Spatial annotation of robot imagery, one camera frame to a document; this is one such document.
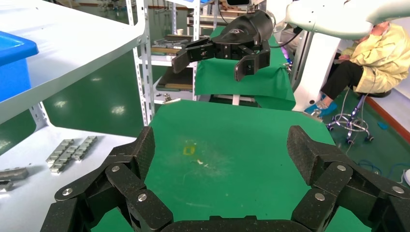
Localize blue plastic bin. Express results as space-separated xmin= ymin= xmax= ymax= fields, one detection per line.
xmin=0 ymin=31 xmax=40 ymax=103

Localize metal table corner clamp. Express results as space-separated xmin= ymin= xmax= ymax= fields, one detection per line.
xmin=162 ymin=93 xmax=182 ymax=105
xmin=307 ymin=109 xmax=324 ymax=123

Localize white robot torso column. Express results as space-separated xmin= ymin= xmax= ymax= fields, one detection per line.
xmin=290 ymin=30 xmax=342 ymax=113

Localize seated person in yellow coat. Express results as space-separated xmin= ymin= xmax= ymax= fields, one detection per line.
xmin=304 ymin=20 xmax=410 ymax=116

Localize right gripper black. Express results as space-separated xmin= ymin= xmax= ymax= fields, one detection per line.
xmin=171 ymin=9 xmax=275 ymax=82

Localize white metal shelf rack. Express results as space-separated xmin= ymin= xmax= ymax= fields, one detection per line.
xmin=0 ymin=0 xmax=158 ymax=232

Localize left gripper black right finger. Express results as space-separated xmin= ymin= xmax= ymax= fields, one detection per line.
xmin=286 ymin=125 xmax=410 ymax=232

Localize blue floor cable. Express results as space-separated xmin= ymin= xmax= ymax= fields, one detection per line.
xmin=356 ymin=159 xmax=410 ymax=181

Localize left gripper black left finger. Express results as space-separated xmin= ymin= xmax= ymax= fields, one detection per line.
xmin=40 ymin=126 xmax=174 ymax=232

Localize chrome wheeled stool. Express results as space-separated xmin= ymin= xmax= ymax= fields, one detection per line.
xmin=326 ymin=89 xmax=393 ymax=145

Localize pile of grey parts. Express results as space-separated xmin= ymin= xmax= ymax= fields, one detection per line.
xmin=152 ymin=34 xmax=193 ymax=49

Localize grey toothed metal bar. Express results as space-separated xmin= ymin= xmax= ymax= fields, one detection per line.
xmin=45 ymin=139 xmax=75 ymax=164
xmin=71 ymin=135 xmax=98 ymax=161
xmin=0 ymin=167 xmax=29 ymax=182
xmin=49 ymin=145 xmax=80 ymax=174

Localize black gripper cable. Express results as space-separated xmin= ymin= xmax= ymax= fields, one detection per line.
xmin=270 ymin=28 xmax=304 ymax=49

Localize white rack with boards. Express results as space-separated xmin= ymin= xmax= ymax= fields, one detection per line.
xmin=125 ymin=0 xmax=266 ymax=106

